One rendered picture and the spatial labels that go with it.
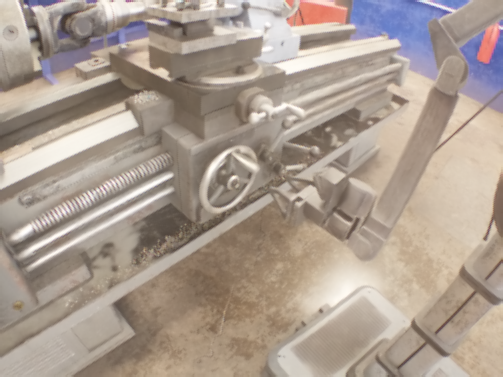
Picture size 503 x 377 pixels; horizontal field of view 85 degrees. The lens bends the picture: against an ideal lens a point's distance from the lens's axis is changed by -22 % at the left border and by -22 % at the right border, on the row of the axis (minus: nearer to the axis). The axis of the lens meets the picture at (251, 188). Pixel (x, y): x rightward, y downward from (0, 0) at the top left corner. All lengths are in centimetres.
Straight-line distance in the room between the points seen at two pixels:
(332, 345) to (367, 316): 18
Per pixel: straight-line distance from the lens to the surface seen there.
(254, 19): 131
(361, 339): 120
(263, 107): 89
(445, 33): 66
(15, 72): 91
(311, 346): 114
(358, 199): 68
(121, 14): 106
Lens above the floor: 128
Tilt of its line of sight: 40 degrees down
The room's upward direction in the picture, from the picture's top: 5 degrees clockwise
